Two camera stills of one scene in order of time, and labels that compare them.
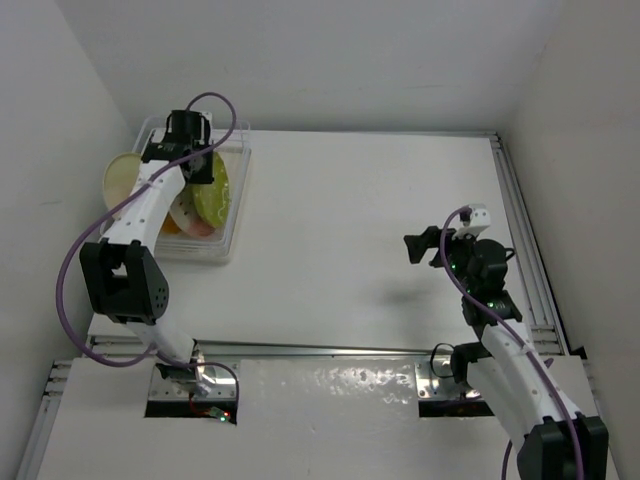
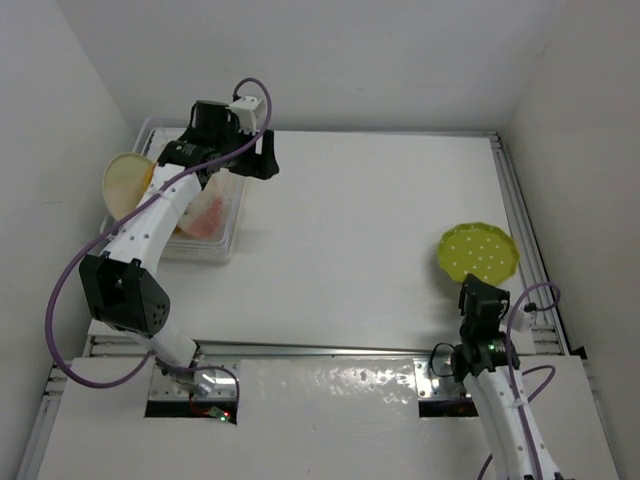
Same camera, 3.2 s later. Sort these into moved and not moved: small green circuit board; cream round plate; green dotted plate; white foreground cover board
Moved: green dotted plate
Not moved: small green circuit board; white foreground cover board; cream round plate
